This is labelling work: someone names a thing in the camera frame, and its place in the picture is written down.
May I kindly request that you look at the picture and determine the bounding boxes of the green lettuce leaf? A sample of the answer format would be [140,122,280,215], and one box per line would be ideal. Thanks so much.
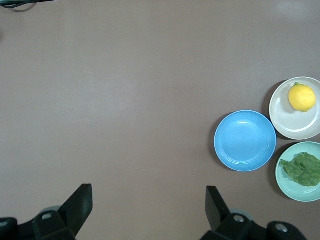
[279,152,320,187]

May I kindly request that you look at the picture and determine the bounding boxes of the blue plate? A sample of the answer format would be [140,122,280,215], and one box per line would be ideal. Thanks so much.
[213,110,277,172]

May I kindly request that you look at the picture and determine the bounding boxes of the beige plate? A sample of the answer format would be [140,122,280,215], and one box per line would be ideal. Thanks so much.
[269,76,320,140]

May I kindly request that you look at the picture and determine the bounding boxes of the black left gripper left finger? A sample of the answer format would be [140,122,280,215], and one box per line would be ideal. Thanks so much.
[31,183,93,240]

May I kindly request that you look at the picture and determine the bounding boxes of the mint green plate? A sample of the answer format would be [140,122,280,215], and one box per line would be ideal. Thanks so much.
[275,141,320,202]

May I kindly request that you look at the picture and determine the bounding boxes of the dark cable at table edge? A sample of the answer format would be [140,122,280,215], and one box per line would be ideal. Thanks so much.
[0,0,57,12]

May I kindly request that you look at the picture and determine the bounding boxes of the yellow lemon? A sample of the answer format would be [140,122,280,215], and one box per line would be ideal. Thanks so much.
[288,82,317,113]

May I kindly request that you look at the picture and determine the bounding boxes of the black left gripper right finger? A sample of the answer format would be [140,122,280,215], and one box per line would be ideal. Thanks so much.
[199,185,270,240]

